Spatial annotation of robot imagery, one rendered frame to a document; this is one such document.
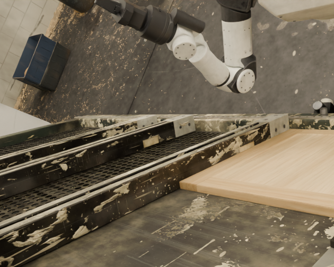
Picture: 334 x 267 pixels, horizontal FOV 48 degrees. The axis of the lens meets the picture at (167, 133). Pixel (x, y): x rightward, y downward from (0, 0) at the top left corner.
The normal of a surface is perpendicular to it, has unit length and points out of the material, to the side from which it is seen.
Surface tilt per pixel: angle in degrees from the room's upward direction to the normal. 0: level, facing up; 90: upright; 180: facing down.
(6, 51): 90
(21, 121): 90
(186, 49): 86
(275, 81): 0
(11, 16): 90
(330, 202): 57
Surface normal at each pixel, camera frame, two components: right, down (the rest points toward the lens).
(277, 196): -0.15, -0.97
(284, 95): -0.67, -0.33
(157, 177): 0.69, 0.03
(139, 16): 0.30, 0.49
